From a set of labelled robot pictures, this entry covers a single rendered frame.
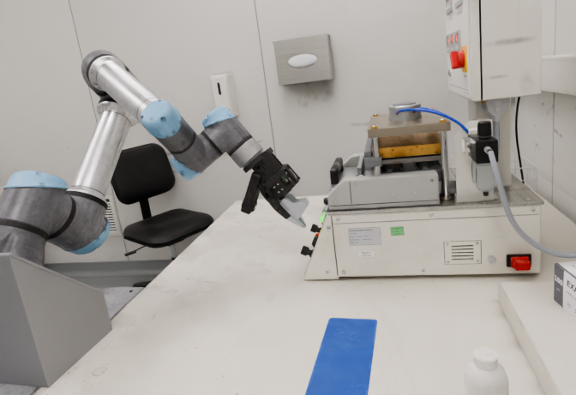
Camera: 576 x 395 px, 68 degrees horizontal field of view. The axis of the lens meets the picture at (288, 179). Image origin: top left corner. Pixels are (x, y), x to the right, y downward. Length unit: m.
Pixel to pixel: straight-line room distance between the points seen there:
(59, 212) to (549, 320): 1.00
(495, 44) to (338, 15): 1.69
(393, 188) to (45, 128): 2.80
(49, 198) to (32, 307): 0.26
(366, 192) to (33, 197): 0.73
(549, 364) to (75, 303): 0.85
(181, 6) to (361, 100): 1.21
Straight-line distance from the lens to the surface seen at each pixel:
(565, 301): 0.91
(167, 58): 2.88
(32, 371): 0.99
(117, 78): 1.14
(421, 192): 1.01
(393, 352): 0.85
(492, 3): 0.99
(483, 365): 0.61
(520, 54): 1.00
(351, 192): 1.01
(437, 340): 0.88
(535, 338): 0.84
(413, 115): 1.10
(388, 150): 1.04
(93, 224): 1.17
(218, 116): 1.05
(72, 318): 1.00
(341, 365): 0.83
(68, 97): 3.29
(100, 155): 1.23
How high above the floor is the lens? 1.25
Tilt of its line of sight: 13 degrees down
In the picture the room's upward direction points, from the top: 7 degrees counter-clockwise
